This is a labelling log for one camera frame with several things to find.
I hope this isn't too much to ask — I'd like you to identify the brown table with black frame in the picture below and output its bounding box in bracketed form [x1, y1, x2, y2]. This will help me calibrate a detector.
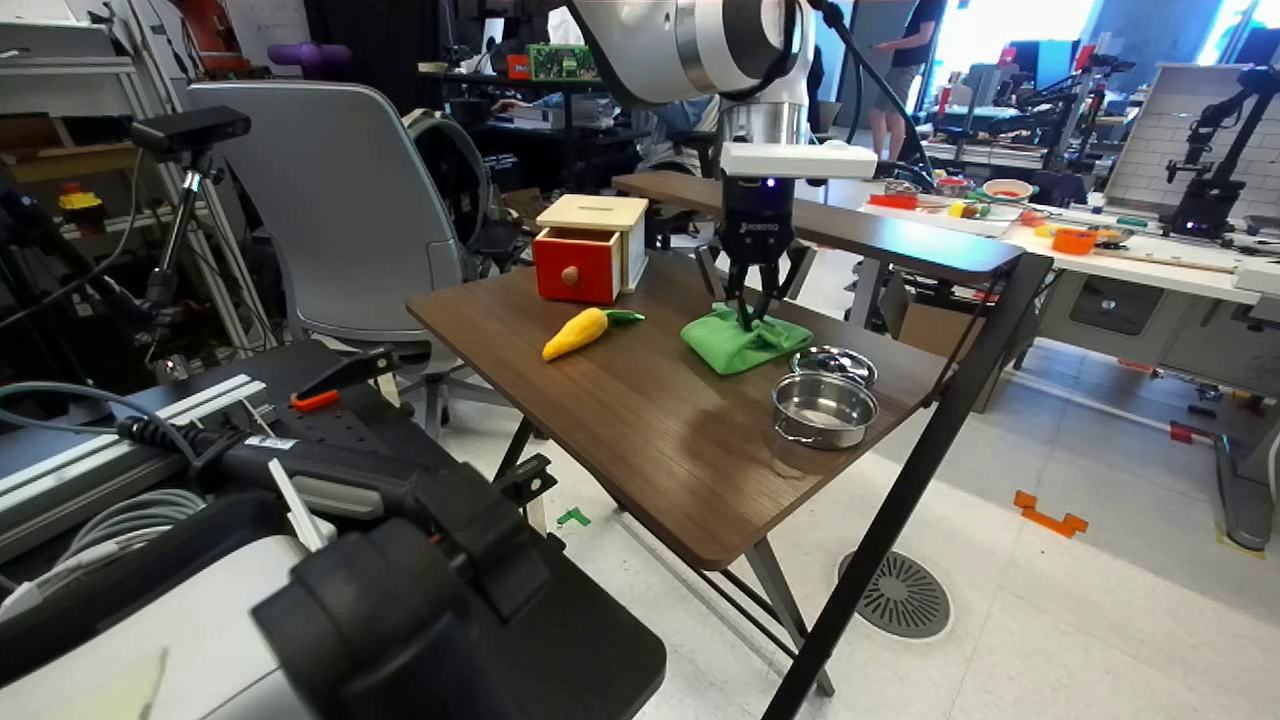
[402, 167, 1057, 720]

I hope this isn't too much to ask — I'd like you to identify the green box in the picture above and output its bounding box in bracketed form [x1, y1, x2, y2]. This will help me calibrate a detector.
[523, 40, 597, 90]

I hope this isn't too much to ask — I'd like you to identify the orange plastic object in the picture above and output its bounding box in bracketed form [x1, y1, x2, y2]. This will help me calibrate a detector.
[1046, 225, 1098, 260]

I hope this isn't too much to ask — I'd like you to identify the black robot stand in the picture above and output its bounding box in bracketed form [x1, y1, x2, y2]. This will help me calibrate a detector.
[1162, 65, 1280, 244]

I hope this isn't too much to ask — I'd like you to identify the purple object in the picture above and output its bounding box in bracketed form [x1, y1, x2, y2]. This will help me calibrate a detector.
[264, 35, 354, 73]

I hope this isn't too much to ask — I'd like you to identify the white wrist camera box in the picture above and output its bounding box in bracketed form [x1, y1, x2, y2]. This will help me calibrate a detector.
[716, 141, 879, 183]

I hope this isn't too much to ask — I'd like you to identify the orange floor marker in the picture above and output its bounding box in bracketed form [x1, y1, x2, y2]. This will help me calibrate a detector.
[1012, 489, 1090, 545]

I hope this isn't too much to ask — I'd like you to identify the grey office chair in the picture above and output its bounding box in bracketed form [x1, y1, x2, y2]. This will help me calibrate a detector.
[183, 79, 470, 433]

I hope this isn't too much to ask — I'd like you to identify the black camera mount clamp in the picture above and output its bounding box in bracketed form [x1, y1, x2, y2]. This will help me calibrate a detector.
[244, 383, 671, 720]

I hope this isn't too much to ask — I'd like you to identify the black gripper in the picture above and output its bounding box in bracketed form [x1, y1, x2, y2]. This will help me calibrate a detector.
[716, 172, 813, 334]

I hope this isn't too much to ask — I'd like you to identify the white work table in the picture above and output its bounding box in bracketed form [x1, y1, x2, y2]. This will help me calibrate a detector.
[865, 183, 1280, 555]

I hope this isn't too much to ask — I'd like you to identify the steel bowl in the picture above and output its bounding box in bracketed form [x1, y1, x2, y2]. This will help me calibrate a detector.
[768, 370, 879, 458]

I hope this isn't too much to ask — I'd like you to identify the red wooden drawer box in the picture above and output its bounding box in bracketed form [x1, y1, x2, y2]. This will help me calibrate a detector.
[529, 191, 651, 308]

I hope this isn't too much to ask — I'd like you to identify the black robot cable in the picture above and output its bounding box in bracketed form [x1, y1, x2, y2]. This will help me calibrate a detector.
[796, 0, 940, 183]

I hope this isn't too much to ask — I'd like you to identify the steel lid with knob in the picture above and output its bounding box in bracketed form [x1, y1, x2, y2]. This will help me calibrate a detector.
[796, 342, 879, 393]

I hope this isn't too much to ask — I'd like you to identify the grey cable bundle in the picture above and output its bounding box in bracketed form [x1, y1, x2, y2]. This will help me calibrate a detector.
[0, 484, 210, 616]

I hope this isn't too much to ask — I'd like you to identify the round metal floor drain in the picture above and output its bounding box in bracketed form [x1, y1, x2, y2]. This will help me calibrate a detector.
[840, 550, 957, 646]

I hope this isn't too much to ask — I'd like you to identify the standing person dark shirt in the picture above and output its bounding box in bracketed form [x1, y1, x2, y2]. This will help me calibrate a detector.
[865, 0, 946, 163]

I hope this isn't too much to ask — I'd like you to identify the green cloth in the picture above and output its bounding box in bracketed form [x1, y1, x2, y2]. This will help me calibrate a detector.
[675, 299, 817, 381]

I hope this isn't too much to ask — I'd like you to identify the aluminium rail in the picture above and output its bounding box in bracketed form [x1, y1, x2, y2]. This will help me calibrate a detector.
[0, 374, 272, 525]

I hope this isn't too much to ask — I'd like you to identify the yellow plush carrot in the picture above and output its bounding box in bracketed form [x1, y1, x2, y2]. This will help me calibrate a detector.
[540, 305, 647, 370]

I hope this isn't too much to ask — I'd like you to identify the black round wheel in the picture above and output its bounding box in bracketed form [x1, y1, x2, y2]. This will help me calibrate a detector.
[402, 108, 532, 273]

